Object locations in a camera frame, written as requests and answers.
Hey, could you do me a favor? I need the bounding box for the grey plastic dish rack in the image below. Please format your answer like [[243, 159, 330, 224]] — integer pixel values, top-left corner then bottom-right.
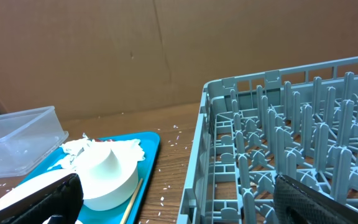
[[177, 56, 358, 223]]

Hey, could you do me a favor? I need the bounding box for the large white plate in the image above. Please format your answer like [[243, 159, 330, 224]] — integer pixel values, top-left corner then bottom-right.
[[0, 169, 73, 210]]

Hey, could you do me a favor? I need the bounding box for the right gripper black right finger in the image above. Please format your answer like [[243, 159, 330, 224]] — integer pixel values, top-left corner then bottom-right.
[[273, 175, 358, 224]]

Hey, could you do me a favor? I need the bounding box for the red snack wrapper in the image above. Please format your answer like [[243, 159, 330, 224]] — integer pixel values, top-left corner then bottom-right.
[[92, 139, 115, 142]]

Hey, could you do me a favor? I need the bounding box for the clear plastic storage bin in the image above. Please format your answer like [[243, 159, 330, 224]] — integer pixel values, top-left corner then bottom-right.
[[0, 106, 68, 178]]

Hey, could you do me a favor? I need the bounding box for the wooden chopstick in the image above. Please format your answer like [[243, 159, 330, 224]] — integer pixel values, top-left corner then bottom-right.
[[120, 178, 143, 224]]

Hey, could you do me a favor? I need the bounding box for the white ceramic bowl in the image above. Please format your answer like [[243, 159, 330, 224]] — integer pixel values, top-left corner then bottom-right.
[[75, 142, 139, 211]]

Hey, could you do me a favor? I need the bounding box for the crumpled white napkin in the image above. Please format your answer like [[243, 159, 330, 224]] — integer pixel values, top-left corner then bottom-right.
[[47, 133, 145, 171]]

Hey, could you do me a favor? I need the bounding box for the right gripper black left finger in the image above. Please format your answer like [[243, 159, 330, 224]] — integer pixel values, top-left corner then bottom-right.
[[0, 173, 83, 224]]

